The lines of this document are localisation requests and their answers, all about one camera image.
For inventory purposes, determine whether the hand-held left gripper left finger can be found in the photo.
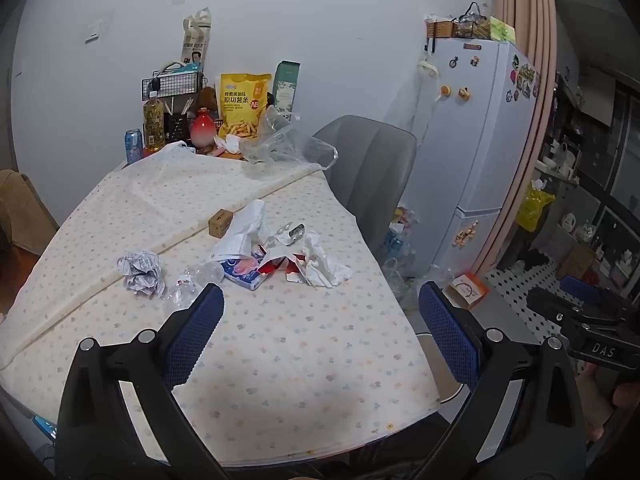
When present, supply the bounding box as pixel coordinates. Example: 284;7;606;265
56;282;236;480

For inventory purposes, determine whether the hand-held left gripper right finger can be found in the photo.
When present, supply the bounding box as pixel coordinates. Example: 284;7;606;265
410;281;587;480

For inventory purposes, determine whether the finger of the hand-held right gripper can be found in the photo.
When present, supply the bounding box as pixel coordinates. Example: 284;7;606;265
526;287;581;321

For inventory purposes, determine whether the crushed clear plastic bottle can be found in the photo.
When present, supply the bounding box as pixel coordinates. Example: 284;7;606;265
161;262;226;313

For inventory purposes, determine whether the blue white tissue packet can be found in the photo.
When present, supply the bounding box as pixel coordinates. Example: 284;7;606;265
220;255;273;292

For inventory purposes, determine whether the printed paper ball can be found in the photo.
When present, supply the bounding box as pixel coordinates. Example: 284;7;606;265
116;250;167;298

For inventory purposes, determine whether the white plastic bag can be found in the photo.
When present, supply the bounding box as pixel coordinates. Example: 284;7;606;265
209;199;281;266
407;57;441;136

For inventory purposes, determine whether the red torn wrapper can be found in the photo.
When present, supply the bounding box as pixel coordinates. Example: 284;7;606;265
260;247;313;283

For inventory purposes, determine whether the silver blister pack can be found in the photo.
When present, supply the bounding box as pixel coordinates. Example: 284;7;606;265
275;222;307;246

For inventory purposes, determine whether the large white tissue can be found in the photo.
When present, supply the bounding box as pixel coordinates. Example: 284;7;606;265
300;231;355;289

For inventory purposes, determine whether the person's right hand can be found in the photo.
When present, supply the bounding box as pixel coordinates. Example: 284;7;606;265
575;366;640;443

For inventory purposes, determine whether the orange white box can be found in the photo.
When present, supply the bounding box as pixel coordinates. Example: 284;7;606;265
448;273;488;309

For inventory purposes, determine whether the brown cardboard carton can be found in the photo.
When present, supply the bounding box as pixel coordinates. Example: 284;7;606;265
557;242;596;281

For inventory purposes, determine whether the yellow plastic bag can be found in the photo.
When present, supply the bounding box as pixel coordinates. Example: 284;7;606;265
515;185;556;233

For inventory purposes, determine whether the floral printed tablecloth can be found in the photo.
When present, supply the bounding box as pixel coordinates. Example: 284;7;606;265
0;147;453;466

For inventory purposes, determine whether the small brown cardboard box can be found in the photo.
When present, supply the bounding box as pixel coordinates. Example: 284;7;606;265
208;208;234;238

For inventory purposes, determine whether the cluttered kitchen shelf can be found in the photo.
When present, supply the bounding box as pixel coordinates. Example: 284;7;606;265
532;72;640;191

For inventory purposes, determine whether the white fridge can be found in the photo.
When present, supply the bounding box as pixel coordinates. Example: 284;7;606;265
400;40;543;278

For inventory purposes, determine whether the grey chair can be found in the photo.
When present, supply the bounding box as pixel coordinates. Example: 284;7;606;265
312;115;418;256

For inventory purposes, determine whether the blue plastic item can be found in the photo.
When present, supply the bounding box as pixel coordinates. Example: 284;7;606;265
32;415;57;441

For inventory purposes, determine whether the blue drink can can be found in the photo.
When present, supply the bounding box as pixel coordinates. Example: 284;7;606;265
124;129;144;165

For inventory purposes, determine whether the red pink vase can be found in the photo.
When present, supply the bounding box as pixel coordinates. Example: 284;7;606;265
189;107;217;150

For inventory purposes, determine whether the black utensil holder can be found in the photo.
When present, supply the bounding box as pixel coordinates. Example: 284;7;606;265
164;110;190;143

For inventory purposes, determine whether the clear plastic bag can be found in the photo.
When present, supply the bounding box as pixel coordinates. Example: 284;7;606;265
240;105;339;181

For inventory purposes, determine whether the yellow oil bottle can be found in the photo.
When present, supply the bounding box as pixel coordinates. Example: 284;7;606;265
143;97;167;153

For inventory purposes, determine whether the brown armchair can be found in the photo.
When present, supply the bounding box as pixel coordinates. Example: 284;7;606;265
0;169;60;256

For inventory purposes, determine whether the cluster of side magnets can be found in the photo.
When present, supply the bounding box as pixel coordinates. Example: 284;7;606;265
507;55;541;103

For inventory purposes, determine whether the yellow snack bag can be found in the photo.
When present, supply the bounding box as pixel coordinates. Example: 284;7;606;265
217;72;273;141

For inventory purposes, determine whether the hanging white plastic bag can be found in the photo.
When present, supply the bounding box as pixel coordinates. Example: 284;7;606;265
407;57;441;136

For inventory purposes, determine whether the green white carton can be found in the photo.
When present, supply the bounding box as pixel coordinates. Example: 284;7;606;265
272;61;301;121

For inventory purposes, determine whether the light green packet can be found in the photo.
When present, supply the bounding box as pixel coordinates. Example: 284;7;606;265
490;16;517;43

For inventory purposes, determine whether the white paper gift bag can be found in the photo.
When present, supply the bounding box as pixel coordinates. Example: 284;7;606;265
181;7;212;72

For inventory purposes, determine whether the brown wicker basket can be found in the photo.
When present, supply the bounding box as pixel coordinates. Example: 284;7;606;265
425;16;456;40

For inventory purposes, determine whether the white bag with handles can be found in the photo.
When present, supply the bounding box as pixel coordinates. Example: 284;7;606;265
145;141;197;161

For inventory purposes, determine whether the black wire basket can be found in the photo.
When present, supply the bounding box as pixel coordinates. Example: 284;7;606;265
141;71;207;102

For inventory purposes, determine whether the dark wire handle basket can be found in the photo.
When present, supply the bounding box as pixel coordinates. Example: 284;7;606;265
452;2;493;40

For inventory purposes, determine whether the white wall switch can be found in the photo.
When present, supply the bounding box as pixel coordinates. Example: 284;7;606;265
82;17;112;43

